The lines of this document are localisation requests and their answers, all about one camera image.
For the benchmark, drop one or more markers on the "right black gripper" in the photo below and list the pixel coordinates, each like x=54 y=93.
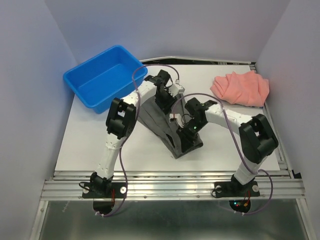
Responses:
x=186 y=138

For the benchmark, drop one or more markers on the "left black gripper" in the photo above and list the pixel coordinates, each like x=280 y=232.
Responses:
x=166 y=105

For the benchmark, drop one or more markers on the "aluminium rail frame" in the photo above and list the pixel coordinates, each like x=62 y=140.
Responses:
x=64 y=214

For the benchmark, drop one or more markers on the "grey skirt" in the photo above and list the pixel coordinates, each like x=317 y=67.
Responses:
x=153 y=118

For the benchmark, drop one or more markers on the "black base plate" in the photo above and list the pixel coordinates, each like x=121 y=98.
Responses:
x=117 y=191
x=230 y=189

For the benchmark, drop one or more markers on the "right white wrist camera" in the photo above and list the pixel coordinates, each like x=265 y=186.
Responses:
x=176 y=117

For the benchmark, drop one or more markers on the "pink folded skirt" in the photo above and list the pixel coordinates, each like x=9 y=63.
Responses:
x=249 y=89

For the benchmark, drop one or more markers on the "blue plastic bin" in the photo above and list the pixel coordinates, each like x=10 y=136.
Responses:
x=108 y=75

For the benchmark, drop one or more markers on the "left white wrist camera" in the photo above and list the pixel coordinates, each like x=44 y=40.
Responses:
x=176 y=89

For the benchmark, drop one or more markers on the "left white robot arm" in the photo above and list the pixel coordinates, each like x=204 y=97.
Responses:
x=121 y=119

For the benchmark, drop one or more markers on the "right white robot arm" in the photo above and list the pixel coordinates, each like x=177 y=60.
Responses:
x=253 y=136

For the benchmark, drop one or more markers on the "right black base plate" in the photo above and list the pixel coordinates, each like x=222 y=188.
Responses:
x=230 y=189

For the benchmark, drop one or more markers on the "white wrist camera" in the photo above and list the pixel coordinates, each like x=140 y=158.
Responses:
x=176 y=117
x=176 y=89

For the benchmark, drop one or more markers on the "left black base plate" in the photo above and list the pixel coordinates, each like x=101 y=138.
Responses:
x=117 y=191

